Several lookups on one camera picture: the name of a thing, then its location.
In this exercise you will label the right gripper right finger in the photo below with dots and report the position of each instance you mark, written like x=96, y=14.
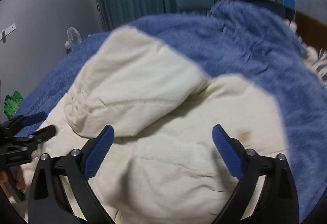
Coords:
x=265, y=192

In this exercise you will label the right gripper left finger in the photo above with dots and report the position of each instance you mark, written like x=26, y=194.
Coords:
x=48, y=202

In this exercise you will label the cream hooded padded coat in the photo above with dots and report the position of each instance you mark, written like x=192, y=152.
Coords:
x=163, y=166

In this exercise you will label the green printed bag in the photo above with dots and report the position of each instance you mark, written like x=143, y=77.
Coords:
x=11, y=104

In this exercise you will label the white desk fan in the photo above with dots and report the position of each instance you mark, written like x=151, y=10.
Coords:
x=73, y=39

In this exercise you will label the zebra striped pillow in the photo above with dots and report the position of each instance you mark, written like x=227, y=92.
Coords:
x=317, y=63

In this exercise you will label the blue fluffy bed blanket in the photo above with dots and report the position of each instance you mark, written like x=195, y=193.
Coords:
x=252, y=41

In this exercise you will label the brown wooden headboard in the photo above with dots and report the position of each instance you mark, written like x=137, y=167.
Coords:
x=313, y=32

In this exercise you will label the white wall bracket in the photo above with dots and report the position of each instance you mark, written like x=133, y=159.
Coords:
x=7, y=31

